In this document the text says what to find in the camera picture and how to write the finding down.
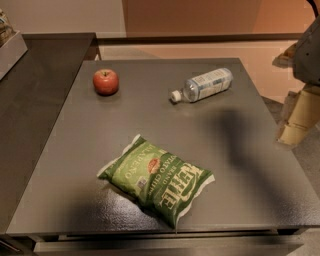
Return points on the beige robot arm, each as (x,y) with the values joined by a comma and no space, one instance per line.
(301,111)

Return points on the clear blue plastic water bottle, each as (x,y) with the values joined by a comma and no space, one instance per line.
(203,86)

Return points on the red apple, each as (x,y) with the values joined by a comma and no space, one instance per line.
(106,82)

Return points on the dark side table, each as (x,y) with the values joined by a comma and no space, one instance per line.
(31,97)

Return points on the grey box with items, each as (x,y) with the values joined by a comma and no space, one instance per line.
(12,45)

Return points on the green kettle chips bag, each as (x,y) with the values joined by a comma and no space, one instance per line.
(160,181)

